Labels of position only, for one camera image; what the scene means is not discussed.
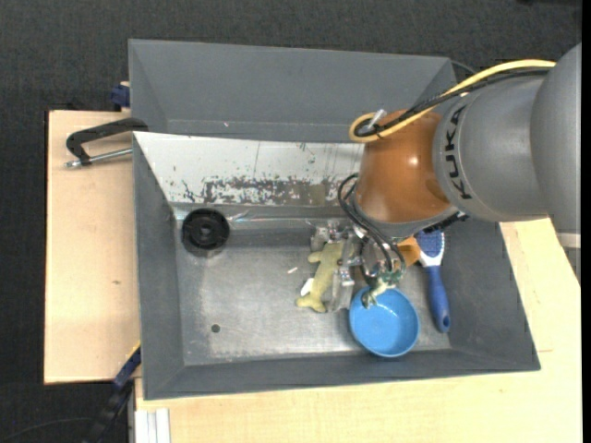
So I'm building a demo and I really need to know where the blue and white brush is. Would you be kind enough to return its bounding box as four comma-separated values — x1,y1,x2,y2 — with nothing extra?
414,228,452,334

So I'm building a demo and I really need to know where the black ring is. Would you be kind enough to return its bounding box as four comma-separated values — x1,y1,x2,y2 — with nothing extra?
180,207,231,252

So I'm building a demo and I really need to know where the yellow-green toy animal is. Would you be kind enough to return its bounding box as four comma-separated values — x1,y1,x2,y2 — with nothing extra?
295,241,348,314

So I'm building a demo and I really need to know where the blue bowl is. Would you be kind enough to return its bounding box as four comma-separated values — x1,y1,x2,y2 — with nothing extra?
348,286,421,358

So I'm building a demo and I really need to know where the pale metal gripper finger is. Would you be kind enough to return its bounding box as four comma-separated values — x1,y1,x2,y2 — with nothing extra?
310,220,345,252
329,265,357,314

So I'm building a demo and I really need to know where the orange toy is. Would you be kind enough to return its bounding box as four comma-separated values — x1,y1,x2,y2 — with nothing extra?
395,236,421,269

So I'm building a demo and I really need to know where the grey metal bin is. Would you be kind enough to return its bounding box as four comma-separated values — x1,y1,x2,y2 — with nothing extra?
127,38,542,401

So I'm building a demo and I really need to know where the pale wood board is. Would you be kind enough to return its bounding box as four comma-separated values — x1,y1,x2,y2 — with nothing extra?
43,108,142,385

